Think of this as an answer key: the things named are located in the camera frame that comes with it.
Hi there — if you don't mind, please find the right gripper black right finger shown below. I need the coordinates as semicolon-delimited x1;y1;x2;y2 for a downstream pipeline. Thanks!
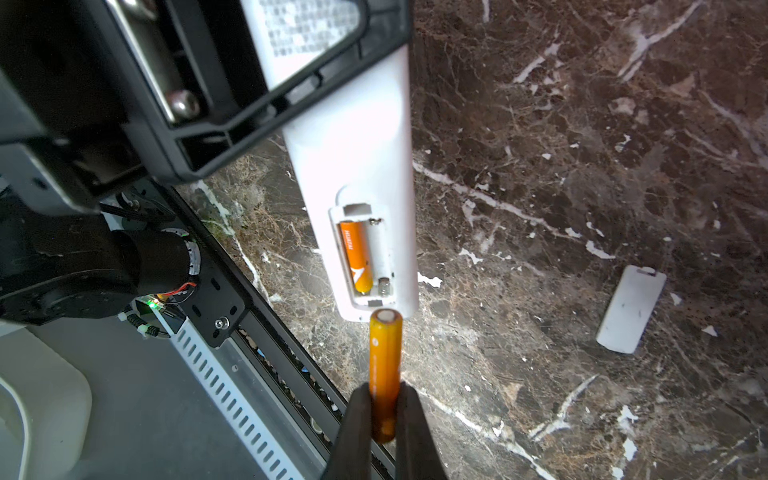
395;382;447;480

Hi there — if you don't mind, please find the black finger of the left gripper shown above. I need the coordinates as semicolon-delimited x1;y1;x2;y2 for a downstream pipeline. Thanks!
77;1;413;183

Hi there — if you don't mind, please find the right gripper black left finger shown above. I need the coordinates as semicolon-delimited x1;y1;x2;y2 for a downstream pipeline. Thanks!
321;383;372;480

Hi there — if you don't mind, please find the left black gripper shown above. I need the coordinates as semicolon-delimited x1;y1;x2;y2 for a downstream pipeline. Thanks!
1;1;147;216

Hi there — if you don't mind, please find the orange battery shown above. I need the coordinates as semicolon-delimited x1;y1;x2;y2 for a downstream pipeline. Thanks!
369;308;403;444
339;221;373;295

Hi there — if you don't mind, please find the white remote control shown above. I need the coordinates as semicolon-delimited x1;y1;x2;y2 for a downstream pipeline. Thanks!
242;1;419;322

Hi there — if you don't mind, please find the white battery compartment cover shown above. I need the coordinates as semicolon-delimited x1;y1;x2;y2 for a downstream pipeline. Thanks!
596;265;667;354

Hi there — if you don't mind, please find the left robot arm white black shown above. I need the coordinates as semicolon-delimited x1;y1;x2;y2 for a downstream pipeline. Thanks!
1;1;418;479

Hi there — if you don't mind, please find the white slotted cable duct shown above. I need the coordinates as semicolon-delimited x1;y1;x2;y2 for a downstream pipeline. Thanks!
155;313;325;479

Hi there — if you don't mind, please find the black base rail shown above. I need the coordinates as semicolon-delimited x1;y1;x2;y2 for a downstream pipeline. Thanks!
117;181;346;464

